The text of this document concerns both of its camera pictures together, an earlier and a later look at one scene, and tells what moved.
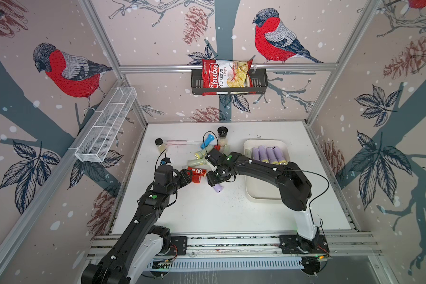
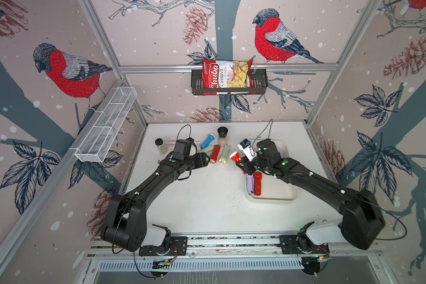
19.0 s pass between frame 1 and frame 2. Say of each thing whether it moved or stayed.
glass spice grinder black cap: stayed
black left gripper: moved
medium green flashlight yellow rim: stayed
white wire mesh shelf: stayed
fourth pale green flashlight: stayed
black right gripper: moved
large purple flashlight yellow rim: moved
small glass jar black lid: stayed
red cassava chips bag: stayed
